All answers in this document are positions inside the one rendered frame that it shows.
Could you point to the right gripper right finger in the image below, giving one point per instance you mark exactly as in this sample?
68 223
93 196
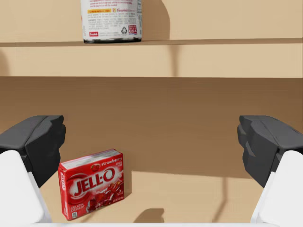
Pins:
272 151

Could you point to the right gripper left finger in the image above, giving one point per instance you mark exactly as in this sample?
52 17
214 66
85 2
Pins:
28 151

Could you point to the red carton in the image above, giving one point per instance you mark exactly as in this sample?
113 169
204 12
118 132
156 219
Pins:
92 183

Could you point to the pale wooden shelf unit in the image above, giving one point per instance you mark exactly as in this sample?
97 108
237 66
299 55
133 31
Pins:
180 106

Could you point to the red and white can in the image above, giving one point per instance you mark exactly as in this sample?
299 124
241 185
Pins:
111 21

